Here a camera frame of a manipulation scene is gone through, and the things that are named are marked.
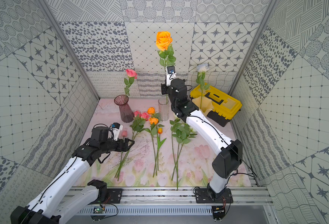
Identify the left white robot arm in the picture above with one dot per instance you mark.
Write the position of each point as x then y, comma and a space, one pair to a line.
47, 207

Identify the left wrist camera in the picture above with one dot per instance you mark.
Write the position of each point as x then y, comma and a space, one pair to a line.
116, 129

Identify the clear textured glass vase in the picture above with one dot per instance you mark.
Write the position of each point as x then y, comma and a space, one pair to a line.
164, 108

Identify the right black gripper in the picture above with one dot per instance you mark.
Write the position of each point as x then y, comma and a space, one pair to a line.
163, 87

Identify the orange rose middle stem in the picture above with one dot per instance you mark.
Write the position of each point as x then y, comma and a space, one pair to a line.
154, 124

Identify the pink tulip flower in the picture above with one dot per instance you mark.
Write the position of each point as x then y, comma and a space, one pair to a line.
123, 133

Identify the yellow black toolbox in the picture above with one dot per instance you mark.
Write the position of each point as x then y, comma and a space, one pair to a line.
225, 106

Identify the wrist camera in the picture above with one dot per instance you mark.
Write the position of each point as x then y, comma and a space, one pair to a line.
171, 75
116, 129

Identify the orange rose far stem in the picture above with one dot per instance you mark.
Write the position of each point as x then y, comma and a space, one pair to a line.
153, 114

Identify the cream fluted vase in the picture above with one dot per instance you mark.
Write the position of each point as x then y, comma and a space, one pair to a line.
204, 104

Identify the purple ribbed glass vase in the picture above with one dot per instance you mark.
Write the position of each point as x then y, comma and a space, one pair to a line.
126, 112

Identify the orange rose large stem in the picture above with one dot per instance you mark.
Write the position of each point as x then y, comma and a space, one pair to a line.
165, 49

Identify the white perforated cable tray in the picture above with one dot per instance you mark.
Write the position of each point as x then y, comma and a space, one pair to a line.
136, 210

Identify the orange tulip flower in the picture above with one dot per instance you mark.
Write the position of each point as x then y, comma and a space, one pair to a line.
160, 142

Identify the aluminium rail base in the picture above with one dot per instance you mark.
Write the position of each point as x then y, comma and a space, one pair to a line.
185, 196

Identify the pink rose stem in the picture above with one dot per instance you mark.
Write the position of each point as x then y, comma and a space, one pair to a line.
129, 80
137, 127

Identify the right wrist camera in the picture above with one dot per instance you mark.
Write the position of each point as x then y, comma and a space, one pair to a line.
171, 75

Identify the cream white rose stem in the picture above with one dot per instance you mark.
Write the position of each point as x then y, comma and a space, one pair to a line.
174, 126

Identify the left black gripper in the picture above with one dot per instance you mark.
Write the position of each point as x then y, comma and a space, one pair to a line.
121, 144

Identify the blue white rose stem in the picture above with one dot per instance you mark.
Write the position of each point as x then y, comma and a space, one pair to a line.
201, 70

